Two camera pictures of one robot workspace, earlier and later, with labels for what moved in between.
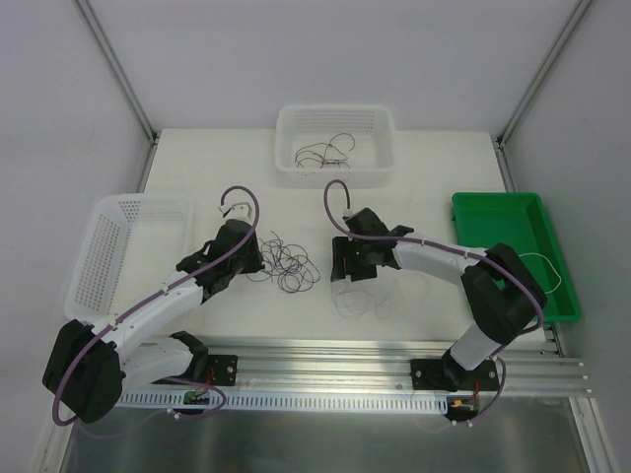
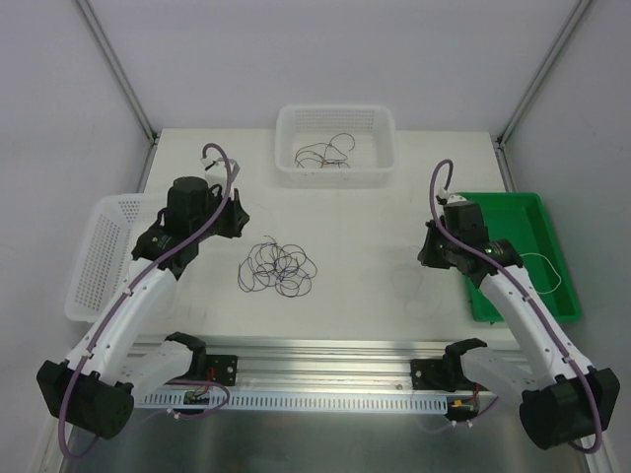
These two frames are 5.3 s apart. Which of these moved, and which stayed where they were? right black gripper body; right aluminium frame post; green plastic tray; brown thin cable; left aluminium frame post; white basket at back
Moved: right black gripper body
Stayed: left aluminium frame post; green plastic tray; right aluminium frame post; white basket at back; brown thin cable
